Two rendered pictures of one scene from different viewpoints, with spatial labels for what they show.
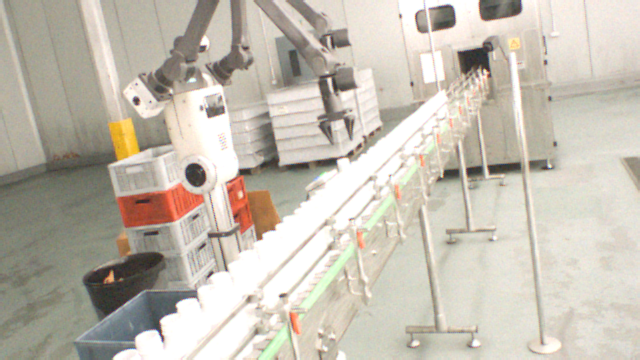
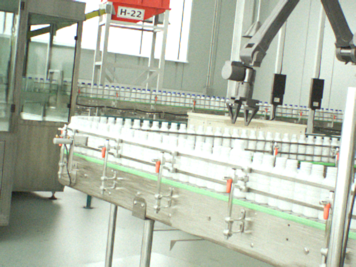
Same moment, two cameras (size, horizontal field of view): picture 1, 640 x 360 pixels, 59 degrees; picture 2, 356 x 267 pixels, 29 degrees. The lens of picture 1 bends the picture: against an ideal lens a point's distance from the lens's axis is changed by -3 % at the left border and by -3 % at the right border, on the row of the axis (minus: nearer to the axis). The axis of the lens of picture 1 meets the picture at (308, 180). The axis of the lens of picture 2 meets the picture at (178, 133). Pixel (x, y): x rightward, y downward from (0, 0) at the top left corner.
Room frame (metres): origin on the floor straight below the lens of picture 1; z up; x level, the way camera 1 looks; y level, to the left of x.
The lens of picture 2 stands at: (2.92, -2.36, 1.33)
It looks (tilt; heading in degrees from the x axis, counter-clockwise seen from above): 3 degrees down; 122
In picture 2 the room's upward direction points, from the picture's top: 6 degrees clockwise
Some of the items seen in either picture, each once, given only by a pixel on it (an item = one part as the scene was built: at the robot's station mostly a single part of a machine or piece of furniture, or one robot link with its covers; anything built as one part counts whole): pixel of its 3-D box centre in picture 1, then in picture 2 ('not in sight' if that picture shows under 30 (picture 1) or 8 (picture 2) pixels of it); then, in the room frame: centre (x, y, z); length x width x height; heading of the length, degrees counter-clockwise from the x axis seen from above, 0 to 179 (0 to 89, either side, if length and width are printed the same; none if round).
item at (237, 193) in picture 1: (210, 200); not in sight; (4.73, 0.83, 0.55); 0.61 x 0.41 x 0.22; 159
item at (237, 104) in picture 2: (344, 127); (238, 111); (1.78, -0.14, 1.30); 0.07 x 0.07 x 0.09; 67
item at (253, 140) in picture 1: (241, 138); not in sight; (9.40, 0.93, 0.50); 1.23 x 1.05 x 1.00; 155
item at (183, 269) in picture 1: (180, 255); not in sight; (4.04, 1.02, 0.33); 0.61 x 0.41 x 0.22; 163
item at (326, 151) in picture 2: not in sight; (325, 149); (1.32, 2.11, 1.08); 0.06 x 0.06 x 0.17
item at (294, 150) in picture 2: not in sight; (293, 147); (1.16, 1.93, 1.08); 0.06 x 0.06 x 0.17
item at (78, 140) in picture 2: not in sight; (71, 161); (0.68, 0.26, 0.96); 0.23 x 0.10 x 0.27; 67
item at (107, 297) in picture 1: (139, 320); not in sight; (3.00, 1.07, 0.32); 0.45 x 0.45 x 0.64
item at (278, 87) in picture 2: not in sight; (276, 90); (-0.74, 5.83, 1.55); 0.17 x 0.15 x 0.42; 49
